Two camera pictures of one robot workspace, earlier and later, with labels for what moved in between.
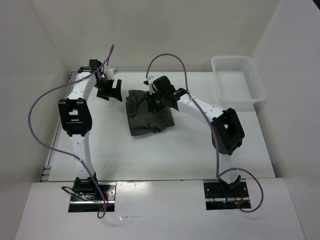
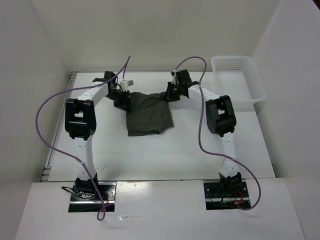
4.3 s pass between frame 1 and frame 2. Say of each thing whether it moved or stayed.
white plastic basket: stayed
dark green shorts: stayed
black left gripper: moved
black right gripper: moved
